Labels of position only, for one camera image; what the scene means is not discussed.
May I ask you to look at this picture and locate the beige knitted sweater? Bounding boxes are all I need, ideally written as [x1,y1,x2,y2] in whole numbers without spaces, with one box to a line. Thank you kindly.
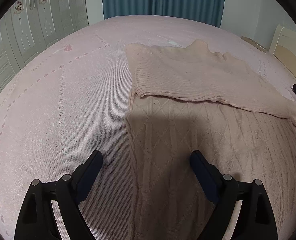
[125,40,296,239]

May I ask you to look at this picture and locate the cream beige headboard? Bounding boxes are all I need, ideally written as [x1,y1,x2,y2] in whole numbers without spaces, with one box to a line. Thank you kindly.
[268,24,296,78]

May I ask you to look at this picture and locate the pink bed cover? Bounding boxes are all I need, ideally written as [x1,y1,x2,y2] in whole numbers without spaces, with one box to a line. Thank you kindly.
[0,16,296,239]

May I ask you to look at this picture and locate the white wardrobe doors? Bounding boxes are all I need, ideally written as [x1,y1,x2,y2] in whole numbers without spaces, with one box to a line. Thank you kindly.
[0,0,89,93]

